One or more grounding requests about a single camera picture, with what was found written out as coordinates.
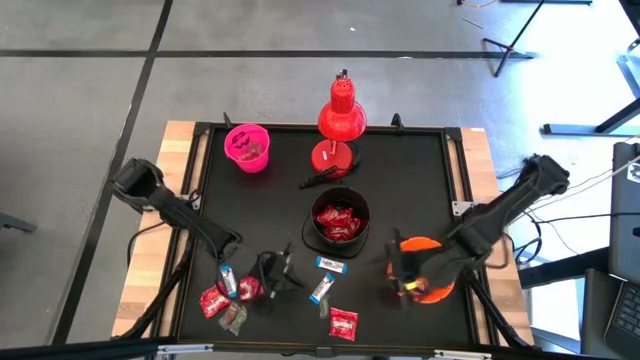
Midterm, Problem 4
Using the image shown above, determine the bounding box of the black horizontal frame beam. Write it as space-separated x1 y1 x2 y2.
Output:
0 335 640 360

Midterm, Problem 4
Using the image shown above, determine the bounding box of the grey floor stand foot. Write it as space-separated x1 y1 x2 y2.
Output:
0 212 39 234

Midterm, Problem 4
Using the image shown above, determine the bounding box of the orange plastic bucket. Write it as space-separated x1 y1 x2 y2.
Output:
383 235 457 305

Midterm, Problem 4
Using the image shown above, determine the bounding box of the black table mat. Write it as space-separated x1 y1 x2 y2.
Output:
199 127 464 346

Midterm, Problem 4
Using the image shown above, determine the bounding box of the brown wrapped candy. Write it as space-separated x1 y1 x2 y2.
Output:
216 302 240 331

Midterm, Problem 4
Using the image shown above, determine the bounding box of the black plastic bucket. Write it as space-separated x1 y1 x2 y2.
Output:
301 185 372 259

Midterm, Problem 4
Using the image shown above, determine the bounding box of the black desk leg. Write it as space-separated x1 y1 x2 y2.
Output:
542 97 640 137

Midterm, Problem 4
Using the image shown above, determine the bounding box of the black lamp power cord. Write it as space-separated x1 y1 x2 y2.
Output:
298 142 362 190

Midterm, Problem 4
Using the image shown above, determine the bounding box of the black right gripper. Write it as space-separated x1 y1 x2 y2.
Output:
382 227 465 308

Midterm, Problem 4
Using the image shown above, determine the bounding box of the black floor cable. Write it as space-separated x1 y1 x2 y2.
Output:
125 222 169 269

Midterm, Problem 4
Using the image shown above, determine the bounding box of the black aluminium table frame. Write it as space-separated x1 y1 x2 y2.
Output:
164 119 501 351

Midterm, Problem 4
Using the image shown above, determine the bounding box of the grey laptop with sticker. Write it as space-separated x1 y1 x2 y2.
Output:
607 141 640 286

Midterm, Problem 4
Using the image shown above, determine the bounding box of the black side desk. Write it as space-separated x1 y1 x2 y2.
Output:
517 247 611 289

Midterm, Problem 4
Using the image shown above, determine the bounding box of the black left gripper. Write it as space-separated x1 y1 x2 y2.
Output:
248 240 307 297

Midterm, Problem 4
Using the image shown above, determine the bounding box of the red desk lamp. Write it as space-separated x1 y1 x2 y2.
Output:
309 68 369 180

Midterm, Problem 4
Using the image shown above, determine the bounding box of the silver beam bracket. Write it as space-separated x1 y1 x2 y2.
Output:
155 343 215 357
433 350 494 360

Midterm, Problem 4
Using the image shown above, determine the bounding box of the thin black cable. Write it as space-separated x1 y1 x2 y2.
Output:
537 212 640 224

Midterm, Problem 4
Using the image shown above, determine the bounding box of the black tripod stand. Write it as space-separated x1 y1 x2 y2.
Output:
481 0 546 79

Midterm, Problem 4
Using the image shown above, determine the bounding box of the pink plastic bucket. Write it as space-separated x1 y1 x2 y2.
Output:
223 123 272 175

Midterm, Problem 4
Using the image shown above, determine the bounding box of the dark laptop with keyboard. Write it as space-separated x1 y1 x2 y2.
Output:
579 268 640 360

